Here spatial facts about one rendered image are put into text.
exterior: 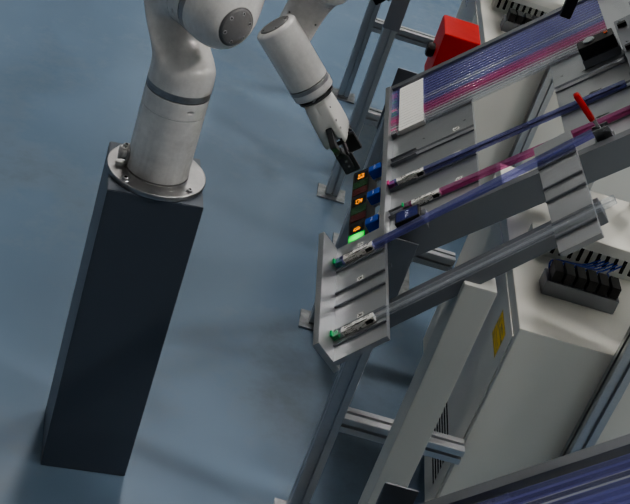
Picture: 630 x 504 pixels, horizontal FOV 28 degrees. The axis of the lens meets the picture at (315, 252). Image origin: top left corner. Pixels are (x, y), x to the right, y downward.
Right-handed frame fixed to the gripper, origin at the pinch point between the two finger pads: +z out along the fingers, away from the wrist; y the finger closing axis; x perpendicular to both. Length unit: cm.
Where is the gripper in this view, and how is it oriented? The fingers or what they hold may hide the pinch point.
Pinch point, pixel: (352, 156)
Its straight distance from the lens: 252.8
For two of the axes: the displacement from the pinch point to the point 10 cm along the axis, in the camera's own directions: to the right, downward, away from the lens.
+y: -0.7, 5.2, -8.5
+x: 8.7, -3.8, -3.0
